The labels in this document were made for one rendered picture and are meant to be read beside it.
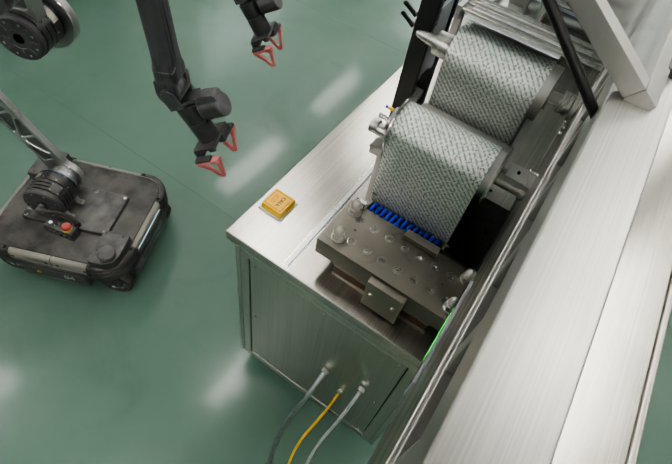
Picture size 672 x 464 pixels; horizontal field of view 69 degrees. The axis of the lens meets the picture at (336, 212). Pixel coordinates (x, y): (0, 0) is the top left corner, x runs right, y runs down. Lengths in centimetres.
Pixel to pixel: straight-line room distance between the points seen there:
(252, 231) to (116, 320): 108
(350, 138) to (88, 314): 137
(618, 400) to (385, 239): 68
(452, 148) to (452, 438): 80
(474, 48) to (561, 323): 89
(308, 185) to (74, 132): 185
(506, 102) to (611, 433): 79
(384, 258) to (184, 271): 134
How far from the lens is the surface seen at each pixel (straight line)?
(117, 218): 229
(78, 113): 318
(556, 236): 54
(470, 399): 42
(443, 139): 112
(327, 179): 151
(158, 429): 212
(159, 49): 115
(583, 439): 71
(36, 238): 234
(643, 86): 76
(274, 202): 140
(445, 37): 133
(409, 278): 120
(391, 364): 136
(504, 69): 125
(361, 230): 124
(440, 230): 126
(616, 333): 80
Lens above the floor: 203
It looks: 52 degrees down
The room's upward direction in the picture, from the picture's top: 12 degrees clockwise
